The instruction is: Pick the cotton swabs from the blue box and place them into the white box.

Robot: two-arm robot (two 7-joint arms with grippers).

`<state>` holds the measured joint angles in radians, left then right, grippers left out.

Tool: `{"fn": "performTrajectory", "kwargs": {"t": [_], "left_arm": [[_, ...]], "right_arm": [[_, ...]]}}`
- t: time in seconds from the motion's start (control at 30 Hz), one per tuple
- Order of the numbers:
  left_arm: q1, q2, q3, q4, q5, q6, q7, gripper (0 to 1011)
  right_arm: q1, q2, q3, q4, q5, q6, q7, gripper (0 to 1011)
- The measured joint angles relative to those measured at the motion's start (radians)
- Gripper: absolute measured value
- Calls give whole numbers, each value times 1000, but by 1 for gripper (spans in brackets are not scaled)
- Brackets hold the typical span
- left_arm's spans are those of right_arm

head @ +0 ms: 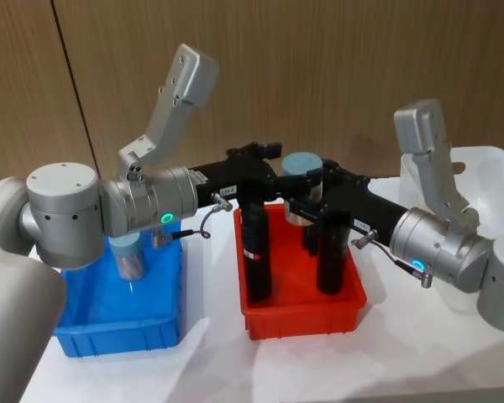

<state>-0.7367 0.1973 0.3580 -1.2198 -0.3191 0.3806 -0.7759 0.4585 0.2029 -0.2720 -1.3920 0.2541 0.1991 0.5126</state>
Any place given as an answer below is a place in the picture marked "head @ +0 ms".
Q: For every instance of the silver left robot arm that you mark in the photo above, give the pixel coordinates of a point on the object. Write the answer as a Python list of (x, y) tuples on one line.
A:
[(67, 210)]

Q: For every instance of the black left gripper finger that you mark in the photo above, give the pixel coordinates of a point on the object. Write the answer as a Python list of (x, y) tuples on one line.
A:
[(290, 181), (252, 152)]

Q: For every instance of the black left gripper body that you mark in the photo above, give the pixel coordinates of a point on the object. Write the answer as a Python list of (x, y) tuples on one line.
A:
[(235, 178)]

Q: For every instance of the clear jar with blue lid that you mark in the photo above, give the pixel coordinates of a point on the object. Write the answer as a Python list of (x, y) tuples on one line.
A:
[(302, 163), (128, 260)]

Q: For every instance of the black cylinder bottle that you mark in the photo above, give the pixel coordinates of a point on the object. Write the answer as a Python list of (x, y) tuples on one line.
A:
[(256, 260), (334, 260)]

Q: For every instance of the white plastic bin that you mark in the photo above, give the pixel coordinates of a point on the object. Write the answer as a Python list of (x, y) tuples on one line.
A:
[(487, 176)]

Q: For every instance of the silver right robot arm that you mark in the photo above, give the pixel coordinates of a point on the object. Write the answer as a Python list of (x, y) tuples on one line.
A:
[(437, 247)]

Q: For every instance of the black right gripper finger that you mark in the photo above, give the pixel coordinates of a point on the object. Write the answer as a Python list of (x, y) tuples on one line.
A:
[(304, 210), (340, 174)]

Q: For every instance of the red plastic bin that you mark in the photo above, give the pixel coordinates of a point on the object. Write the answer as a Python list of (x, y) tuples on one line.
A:
[(302, 319)]

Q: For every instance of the blue plastic bin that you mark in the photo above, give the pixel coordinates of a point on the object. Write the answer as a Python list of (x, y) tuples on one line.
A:
[(109, 336)]

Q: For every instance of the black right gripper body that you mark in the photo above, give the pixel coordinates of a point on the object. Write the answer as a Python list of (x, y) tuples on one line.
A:
[(361, 203)]

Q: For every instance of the white table cloth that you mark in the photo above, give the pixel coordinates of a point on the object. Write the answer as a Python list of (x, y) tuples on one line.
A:
[(277, 369)]

